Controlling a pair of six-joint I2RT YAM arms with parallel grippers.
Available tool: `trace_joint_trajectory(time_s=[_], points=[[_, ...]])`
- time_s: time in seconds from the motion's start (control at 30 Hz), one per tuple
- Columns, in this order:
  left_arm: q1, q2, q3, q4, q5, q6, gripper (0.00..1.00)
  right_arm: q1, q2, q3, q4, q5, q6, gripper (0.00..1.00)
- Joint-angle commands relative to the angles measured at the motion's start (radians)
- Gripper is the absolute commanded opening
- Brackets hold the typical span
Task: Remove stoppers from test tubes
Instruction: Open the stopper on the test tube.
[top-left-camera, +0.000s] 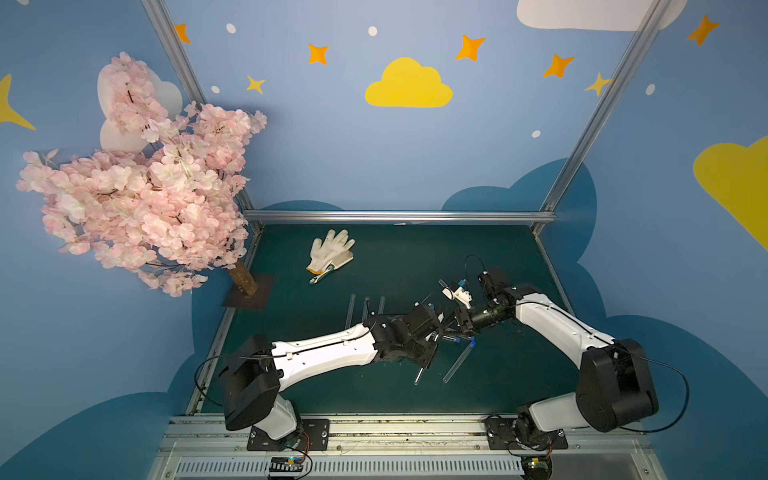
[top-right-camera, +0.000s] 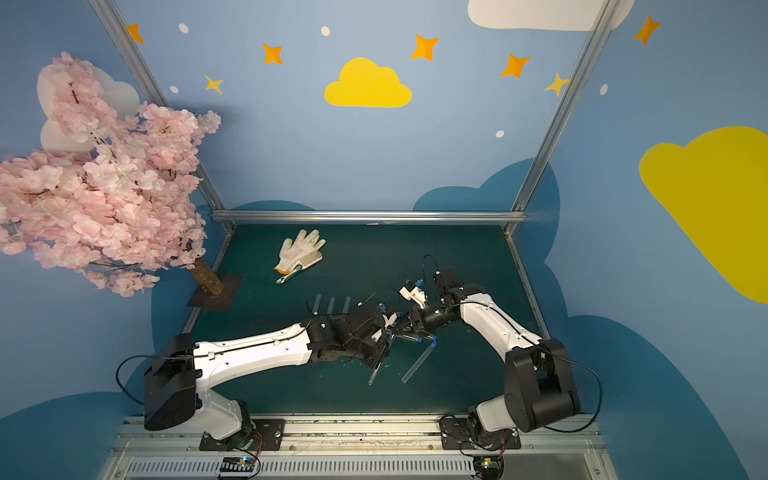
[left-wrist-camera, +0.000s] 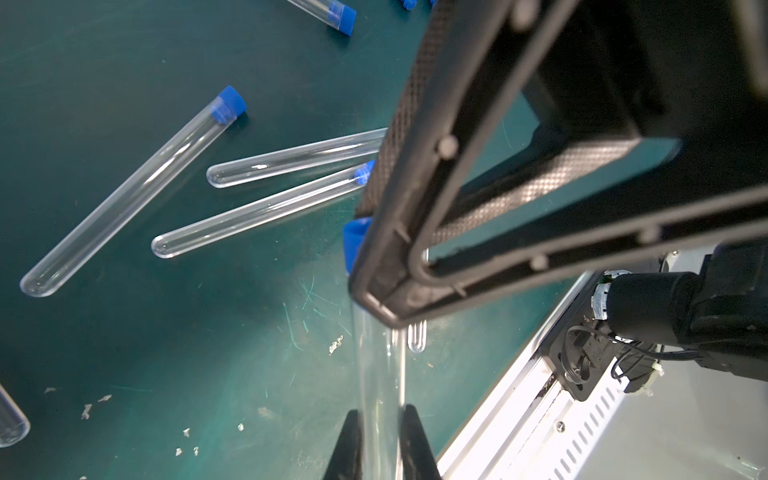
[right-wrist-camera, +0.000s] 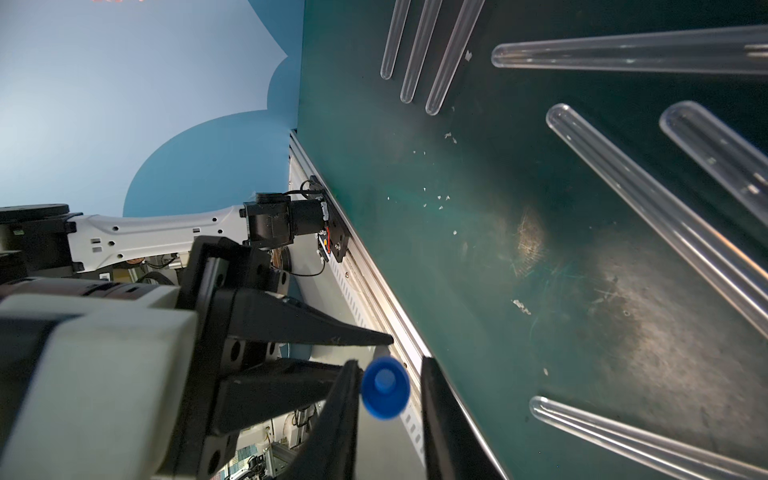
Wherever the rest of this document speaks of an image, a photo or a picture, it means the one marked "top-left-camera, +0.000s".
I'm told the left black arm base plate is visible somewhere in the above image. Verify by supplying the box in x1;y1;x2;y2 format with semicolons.
246;418;330;452

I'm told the pink cherry blossom tree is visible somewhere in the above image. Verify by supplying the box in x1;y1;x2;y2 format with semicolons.
16;54;267;297

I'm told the left small circuit board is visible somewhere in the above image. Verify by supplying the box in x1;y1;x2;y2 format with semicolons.
266;455;309;479

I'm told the aluminium frame post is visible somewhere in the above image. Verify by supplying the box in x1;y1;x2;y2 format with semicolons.
531;0;673;238
140;0;265;235

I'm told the white cotton work glove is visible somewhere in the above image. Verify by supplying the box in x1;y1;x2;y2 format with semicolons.
306;229;355;275

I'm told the aluminium frame right post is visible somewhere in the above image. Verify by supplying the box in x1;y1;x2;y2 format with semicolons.
531;0;673;238

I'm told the right small circuit board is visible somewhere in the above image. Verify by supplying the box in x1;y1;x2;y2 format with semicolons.
520;456;553;480

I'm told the green handled small tool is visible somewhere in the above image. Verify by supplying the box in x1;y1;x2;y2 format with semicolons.
309;267;334;285

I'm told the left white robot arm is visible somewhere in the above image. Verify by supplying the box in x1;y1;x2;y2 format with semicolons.
218;304;444;440

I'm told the black square tree base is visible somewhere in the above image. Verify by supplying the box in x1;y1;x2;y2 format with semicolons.
222;274;276;310

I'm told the aluminium mounting rail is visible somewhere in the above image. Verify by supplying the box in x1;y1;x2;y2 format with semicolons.
148;414;666;479

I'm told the aluminium frame left post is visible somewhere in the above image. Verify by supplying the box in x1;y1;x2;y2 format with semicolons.
140;0;265;235

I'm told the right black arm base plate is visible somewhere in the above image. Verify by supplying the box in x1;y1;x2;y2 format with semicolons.
483;414;568;452

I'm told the small circuit board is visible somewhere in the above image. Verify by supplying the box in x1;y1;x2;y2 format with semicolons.
266;455;309;479
520;456;553;480

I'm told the aluminium frame back bar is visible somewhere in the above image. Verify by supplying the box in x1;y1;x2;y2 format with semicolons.
243;209;556;224

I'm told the test tube vertical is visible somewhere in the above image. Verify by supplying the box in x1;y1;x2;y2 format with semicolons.
413;341;438;385

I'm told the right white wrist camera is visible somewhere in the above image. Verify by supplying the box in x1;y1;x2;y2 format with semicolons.
442;282;473;309

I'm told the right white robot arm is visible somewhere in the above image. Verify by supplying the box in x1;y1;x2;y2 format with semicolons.
442;269;659;433

